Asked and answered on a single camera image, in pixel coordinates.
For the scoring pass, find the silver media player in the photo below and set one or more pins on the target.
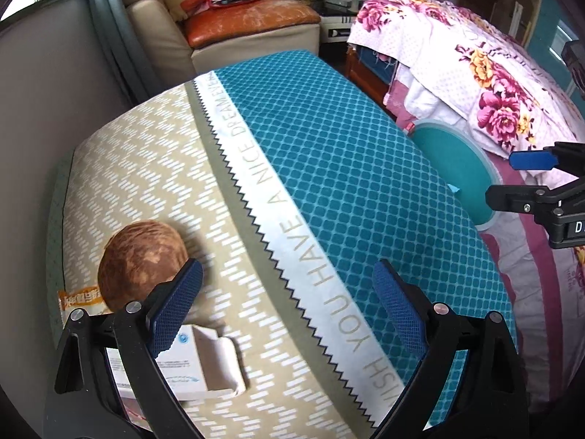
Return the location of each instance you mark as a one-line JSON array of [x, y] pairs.
[[338, 33]]

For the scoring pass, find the black glass media stand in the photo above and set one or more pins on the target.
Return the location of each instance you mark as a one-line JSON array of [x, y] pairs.
[[333, 16]]

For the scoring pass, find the pink white bed sheet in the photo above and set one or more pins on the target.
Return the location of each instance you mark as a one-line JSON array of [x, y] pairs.
[[525, 283]]

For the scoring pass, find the wooden bed frame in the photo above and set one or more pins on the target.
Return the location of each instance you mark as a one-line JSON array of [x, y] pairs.
[[365, 87]]

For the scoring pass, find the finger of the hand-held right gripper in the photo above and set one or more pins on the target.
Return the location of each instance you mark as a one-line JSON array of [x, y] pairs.
[[532, 160], [516, 197]]

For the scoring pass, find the orange snack packet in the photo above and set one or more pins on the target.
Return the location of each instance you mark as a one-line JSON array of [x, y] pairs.
[[82, 299]]

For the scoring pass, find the round brown bread bun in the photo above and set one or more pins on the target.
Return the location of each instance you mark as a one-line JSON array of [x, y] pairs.
[[137, 260]]

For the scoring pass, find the brown wooden cabinet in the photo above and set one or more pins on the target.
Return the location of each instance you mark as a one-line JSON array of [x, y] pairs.
[[502, 0]]

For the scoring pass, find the orange leather seat cushion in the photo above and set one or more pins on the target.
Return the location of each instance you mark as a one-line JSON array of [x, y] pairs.
[[256, 20]]

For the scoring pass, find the blue grey curtain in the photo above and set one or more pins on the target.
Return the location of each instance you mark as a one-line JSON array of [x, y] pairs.
[[109, 9]]

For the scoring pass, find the pink floral blanket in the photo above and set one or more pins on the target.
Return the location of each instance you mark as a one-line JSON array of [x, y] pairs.
[[480, 68]]

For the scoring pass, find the cream leather sofa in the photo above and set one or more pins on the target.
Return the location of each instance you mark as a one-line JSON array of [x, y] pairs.
[[155, 32]]

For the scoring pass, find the white cardboard box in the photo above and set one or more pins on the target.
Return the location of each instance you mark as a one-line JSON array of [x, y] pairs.
[[205, 370]]

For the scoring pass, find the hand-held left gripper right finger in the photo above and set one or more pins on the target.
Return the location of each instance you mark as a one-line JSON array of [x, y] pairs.
[[402, 311]]

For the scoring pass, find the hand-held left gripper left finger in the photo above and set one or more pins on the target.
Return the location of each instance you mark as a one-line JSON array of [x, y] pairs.
[[176, 306]]

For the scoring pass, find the teal beige patterned mat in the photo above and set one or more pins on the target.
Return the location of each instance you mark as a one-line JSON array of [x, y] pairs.
[[320, 169]]

